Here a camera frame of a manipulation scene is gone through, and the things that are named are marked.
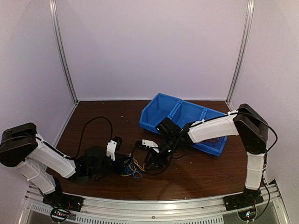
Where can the blue bin far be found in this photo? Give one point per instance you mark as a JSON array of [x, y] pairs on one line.
[[160, 107]]

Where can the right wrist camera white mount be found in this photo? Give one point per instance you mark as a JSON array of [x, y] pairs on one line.
[[146, 145]]

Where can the blue bin near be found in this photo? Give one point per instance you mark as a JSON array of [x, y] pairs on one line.
[[216, 146]]

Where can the aluminium frame post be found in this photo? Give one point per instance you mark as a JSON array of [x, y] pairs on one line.
[[61, 51], [242, 50]]

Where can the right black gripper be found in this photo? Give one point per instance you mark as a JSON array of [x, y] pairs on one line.
[[155, 158]]

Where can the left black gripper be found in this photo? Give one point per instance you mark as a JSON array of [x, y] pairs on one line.
[[120, 167]]

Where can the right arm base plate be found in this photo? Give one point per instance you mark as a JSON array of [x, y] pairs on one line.
[[241, 200]]

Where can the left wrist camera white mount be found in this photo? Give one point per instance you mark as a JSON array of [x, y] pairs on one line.
[[110, 150]]

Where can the left aluminium frame post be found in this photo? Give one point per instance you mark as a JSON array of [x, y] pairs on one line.
[[61, 51]]

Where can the blue bin middle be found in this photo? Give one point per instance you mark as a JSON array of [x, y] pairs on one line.
[[186, 112]]

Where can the right aluminium frame post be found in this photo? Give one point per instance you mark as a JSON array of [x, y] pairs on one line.
[[242, 50]]

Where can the front aluminium rail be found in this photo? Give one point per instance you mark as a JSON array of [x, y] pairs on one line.
[[207, 210]]

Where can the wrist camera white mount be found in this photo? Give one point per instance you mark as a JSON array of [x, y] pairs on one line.
[[146, 145], [110, 150]]

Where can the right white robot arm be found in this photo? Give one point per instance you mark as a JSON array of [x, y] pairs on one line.
[[244, 122]]

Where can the blue bin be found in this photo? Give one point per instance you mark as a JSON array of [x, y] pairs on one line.
[[186, 112], [216, 146], [160, 107]]

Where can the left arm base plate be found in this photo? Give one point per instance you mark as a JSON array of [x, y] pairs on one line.
[[63, 201]]

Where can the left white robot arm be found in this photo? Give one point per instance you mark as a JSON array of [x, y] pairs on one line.
[[22, 148]]

